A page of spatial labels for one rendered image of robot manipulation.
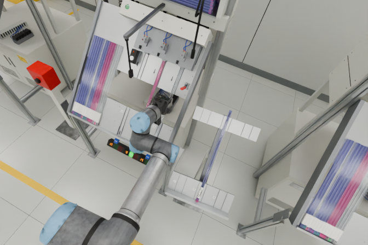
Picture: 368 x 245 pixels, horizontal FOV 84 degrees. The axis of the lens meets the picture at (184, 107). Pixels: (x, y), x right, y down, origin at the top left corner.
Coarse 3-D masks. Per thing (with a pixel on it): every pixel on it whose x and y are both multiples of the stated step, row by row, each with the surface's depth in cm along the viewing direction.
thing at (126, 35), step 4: (160, 4) 99; (164, 4) 100; (156, 8) 96; (160, 8) 98; (152, 12) 94; (156, 12) 96; (148, 16) 92; (152, 16) 94; (144, 20) 89; (148, 20) 92; (136, 24) 87; (140, 24) 87; (144, 24) 90; (132, 28) 85; (136, 28) 86; (128, 32) 83; (132, 32) 84; (124, 36) 81; (128, 36) 82
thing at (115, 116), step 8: (112, 104) 122; (120, 104) 121; (104, 112) 124; (112, 112) 123; (120, 112) 122; (128, 112) 120; (136, 112) 119; (104, 120) 125; (112, 120) 123; (120, 120) 122; (128, 120) 121; (104, 128) 125; (112, 128) 124; (120, 128) 123; (128, 128) 122; (152, 128) 118; (160, 128) 117; (168, 128) 116; (120, 136) 123; (128, 136) 122; (160, 136) 117; (168, 136) 116
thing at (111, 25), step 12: (108, 12) 116; (96, 24) 119; (108, 24) 117; (120, 24) 115; (132, 24) 114; (108, 36) 118; (120, 36) 116; (132, 36) 114; (132, 48) 115; (204, 48) 106; (120, 60) 118; (144, 60) 114; (156, 60) 113; (144, 72) 115; (156, 72) 114; (168, 72) 112; (192, 72) 109; (168, 84) 113; (180, 84) 111; (180, 96) 112
